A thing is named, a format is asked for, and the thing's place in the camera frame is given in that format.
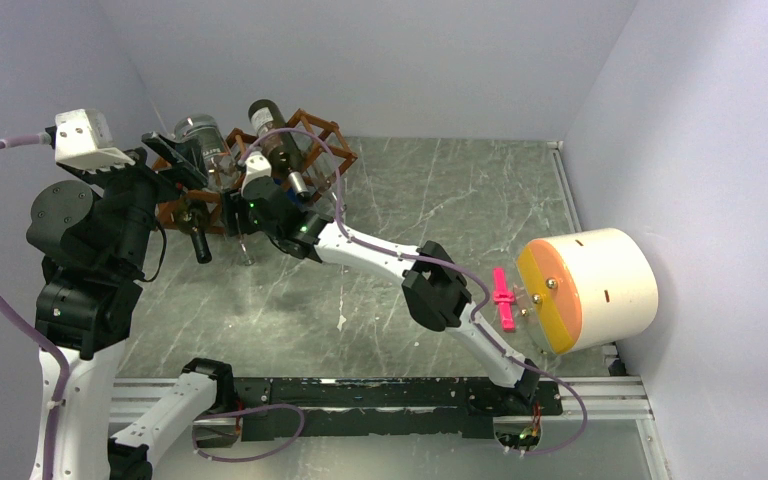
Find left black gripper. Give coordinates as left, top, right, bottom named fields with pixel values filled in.
left=61, top=128, right=209, bottom=270

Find clear bottle with silver cap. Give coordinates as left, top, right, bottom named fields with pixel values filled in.
left=174, top=114, right=239, bottom=192

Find olive wine bottle black top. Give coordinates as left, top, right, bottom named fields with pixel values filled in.
left=248, top=99, right=312, bottom=203

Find dark green wine bottle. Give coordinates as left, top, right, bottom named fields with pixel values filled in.
left=175, top=201, right=212, bottom=264

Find blue square Blue Dash bottle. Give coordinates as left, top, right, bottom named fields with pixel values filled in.
left=273, top=172, right=297, bottom=192

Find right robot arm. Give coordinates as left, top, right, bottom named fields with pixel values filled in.
left=221, top=179, right=540, bottom=414

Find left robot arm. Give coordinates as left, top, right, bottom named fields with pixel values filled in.
left=26, top=125, right=239, bottom=479

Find brown wooden wine rack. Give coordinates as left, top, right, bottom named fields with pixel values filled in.
left=157, top=108, right=358, bottom=235

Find pink plastic piece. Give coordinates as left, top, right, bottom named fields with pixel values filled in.
left=492, top=267, right=516, bottom=333

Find white cylinder with orange lid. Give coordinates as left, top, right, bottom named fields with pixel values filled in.
left=516, top=228, right=659, bottom=355

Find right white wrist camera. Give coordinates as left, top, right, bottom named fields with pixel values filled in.
left=239, top=151, right=272, bottom=197

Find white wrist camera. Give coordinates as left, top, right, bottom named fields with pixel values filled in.
left=54, top=109, right=136, bottom=173
left=239, top=151, right=272, bottom=197

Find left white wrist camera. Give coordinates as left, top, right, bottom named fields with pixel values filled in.
left=54, top=109, right=136, bottom=173

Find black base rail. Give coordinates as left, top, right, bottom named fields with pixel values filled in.
left=191, top=358, right=564, bottom=444

